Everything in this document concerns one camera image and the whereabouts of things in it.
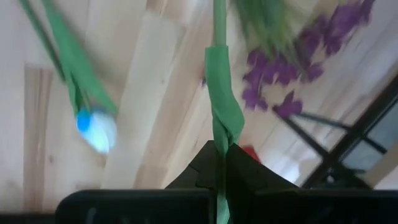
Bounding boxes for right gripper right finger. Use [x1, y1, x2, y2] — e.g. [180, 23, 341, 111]
[226, 143, 300, 224]

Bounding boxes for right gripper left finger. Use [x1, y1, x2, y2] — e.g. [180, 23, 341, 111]
[164, 140, 220, 224]

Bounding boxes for red ribbed glass vase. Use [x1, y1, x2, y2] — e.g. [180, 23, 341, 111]
[241, 145, 262, 165]

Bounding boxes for white tulip blue tip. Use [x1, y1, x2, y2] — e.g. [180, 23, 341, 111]
[18, 0, 119, 156]

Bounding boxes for purple flower bunch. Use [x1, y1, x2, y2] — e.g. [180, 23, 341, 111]
[231, 0, 377, 119]

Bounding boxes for wooden shelf black legs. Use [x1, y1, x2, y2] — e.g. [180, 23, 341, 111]
[272, 108, 388, 158]

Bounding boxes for black metal table frame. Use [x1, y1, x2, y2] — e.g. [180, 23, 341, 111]
[300, 73, 398, 190]

